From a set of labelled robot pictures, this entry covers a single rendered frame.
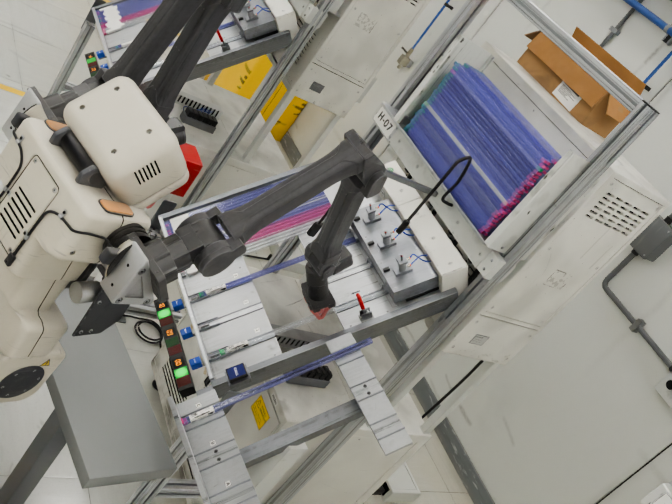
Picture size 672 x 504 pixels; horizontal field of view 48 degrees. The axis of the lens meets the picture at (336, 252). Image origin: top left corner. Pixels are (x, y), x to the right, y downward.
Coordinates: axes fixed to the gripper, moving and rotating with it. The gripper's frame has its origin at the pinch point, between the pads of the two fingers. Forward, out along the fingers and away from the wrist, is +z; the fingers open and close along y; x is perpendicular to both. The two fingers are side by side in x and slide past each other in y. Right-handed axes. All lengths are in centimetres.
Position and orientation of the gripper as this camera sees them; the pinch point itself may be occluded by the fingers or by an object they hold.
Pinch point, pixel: (319, 314)
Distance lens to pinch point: 211.1
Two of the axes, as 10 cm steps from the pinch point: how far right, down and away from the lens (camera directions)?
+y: -3.7, -6.6, 6.6
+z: 0.3, 7.0, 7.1
